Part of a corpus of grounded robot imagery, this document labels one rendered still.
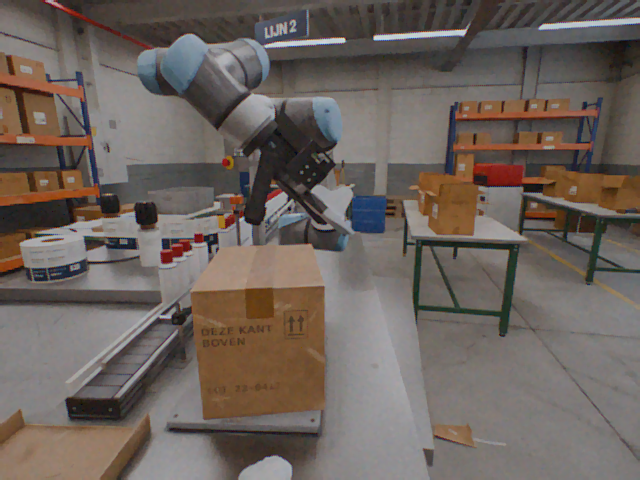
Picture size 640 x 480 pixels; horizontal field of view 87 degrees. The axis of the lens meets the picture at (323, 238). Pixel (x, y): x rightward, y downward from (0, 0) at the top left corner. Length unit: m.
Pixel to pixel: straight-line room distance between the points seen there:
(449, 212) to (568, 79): 7.39
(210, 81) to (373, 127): 8.44
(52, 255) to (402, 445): 1.38
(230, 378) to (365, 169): 8.36
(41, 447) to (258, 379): 0.41
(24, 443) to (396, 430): 0.69
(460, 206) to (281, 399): 2.16
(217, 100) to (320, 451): 0.61
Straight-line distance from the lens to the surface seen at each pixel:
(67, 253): 1.64
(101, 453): 0.81
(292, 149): 0.53
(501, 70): 9.36
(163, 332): 1.05
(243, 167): 1.48
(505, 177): 6.53
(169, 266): 1.06
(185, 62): 0.53
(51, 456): 0.85
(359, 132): 8.92
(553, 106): 8.80
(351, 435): 0.74
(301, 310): 0.63
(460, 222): 2.68
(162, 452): 0.77
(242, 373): 0.70
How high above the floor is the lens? 1.35
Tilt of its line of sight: 14 degrees down
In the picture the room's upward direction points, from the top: straight up
